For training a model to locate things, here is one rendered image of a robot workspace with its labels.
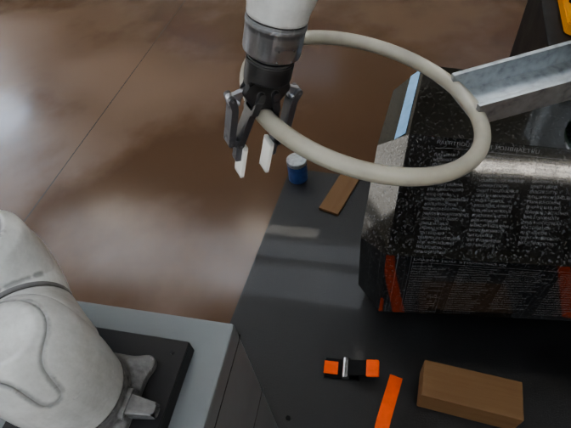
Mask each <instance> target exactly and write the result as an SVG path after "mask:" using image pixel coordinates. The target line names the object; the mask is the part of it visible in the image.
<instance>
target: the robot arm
mask: <svg viewBox="0 0 571 428"><path fill-rule="evenodd" d="M317 2H318V0H246V12H245V24H244V32H243V39H242V47H243V49H244V51H245V52H246V57H245V65H244V79H243V82H242V83H241V85H240V89H237V90H235V91H233V92H232V93H231V92H230V91H229V90H226V91H225V92H224V93H223V96H224V98H225V101H226V111H225V123H224V134H223V138H224V140H225V141H226V143H227V145H228V146H229V147H230V148H233V154H232V156H233V157H234V159H235V170H236V171H237V173H238V174H239V176H240V178H242V177H244V176H245V169H246V159H247V153H248V147H247V146H246V140H247V139H248V136H249V134H250V131H251V129H252V125H253V123H254V121H255V119H256V117H257V116H258V115H259V113H260V110H262V109H271V110H272V111H273V112H274V113H275V114H276V115H277V116H278V117H279V118H280V119H281V120H282V121H283V122H284V123H286V124H287V125H288V126H290V127H291V126H292V122H293V119H294V115H295V112H296V108H297V102H298V101H299V99H300V98H301V96H302V94H303V91H302V89H301V88H300V87H299V86H298V85H297V84H296V83H295V82H293V83H292V84H290V81H291V76H292V72H293V67H294V64H295V62H296V61H298V60H299V58H300V57H301V53H302V46H303V43H304V38H305V35H306V31H307V29H308V21H309V17H310V15H311V13H312V11H313V9H314V7H315V5H316V3H317ZM284 96H285V98H284V103H283V106H282V111H281V114H280V101H281V100H282V98H283V97H284ZM242 97H244V98H245V102H244V109H243V111H242V114H241V117H240V120H239V123H238V117H239V107H238V106H240V100H241V98H242ZM277 145H281V143H280V142H279V141H278V140H276V139H275V138H274V137H273V136H271V135H270V134H269V135H268V134H264V137H263V146H262V151H261V156H260V161H259V164H260V165H261V167H262V168H263V170H264V171H265V172H269V168H270V163H271V159H272V155H274V154H275V153H276V150H277ZM156 366H157V361H156V360H155V359H154V358H153V357H152V356H151V355H143V356H131V355H126V354H121V353H116V352H113V351H112V350H111V349H110V347H109V346H108V344H107V343H106V342H105V341H104V339H103V338H102V337H101V336H100V335H99V332H98V331H97V329H96V328H95V326H94V325H93V323H92V322H91V321H90V319H89V318H88V316H87V315H86V314H85V312H84V311H83V310H82V309H81V307H80V306H79V304H78V303H77V301H76V299H75V298H74V296H73V295H72V293H71V289H70V287H69V285H68V283H67V281H66V278H65V276H64V274H63V272H62V270H61V269H60V267H59V264H58V263H57V262H56V260H55V259H54V256H53V255H52V253H51V252H50V250H49V249H48V247H47V246H46V245H45V244H44V243H43V241H42V240H41V239H40V238H39V236H38V235H37V234H35V233H34V232H33V231H32V230H30V229H29V228H28V227H27V226H26V224H25V223H24V222H23V221H22V220H21V219H20V218H19V217H17V216H16V215H15V214H14V213H12V212H9V211H3V210H0V418H1V419H3V420H6V421H7V422H9V423H10V424H12V425H15V426H17V427H19V428H129V426H130V425H131V422H132V420H133V419H141V420H155V418H156V417H157V416H158V414H159V412H160V406H161V405H160V404H159V403H156V402H153V401H151V400H149V399H146V398H144V397H142V394H143V392H144V388H145V386H146V384H147V381H148V379H149V378H150V377H151V375H152V374H153V373H154V371H155V369H156ZM159 405H160V406H159Z"/></svg>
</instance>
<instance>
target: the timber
mask: <svg viewBox="0 0 571 428"><path fill-rule="evenodd" d="M416 405H417V406H418V407H422V408H427V409H431V410H434V411H438V412H441V413H445V414H450V415H454V416H457V417H461V418H464V419H468V420H474V421H477V422H480V423H484V424H487V425H493V426H497V427H500V428H516V427H517V426H518V425H520V424H521V423H522V422H523V421H524V416H523V383H522V382H520V381H516V380H509V379H506V378H502V377H499V376H494V375H491V374H484V373H480V372H477V371H472V370H469V369H462V368H458V367H455V366H450V365H447V364H443V363H436V362H433V361H429V360H425V361H424V363H423V365H422V367H421V372H420V377H419V386H418V394H417V403H416Z"/></svg>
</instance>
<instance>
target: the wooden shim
mask: <svg viewBox="0 0 571 428"><path fill-rule="evenodd" d="M358 182H359V179H356V178H353V177H348V176H345V175H342V174H340V176H339V177H338V179H337V180H336V182H335V183H334V185H333V186H332V188H331V190H330V191H329V193H328V195H327V196H326V197H325V199H324V200H323V202H322V203H321V205H320V207H319V209H320V210H322V211H326V212H329V213H331V214H334V215H336V216H338V215H339V214H340V212H341V210H342V208H343V207H344V206H345V204H346V202H347V201H348V198H349V197H350V195H351V193H352V192H353V190H354V189H355V187H356V185H357V184H358Z"/></svg>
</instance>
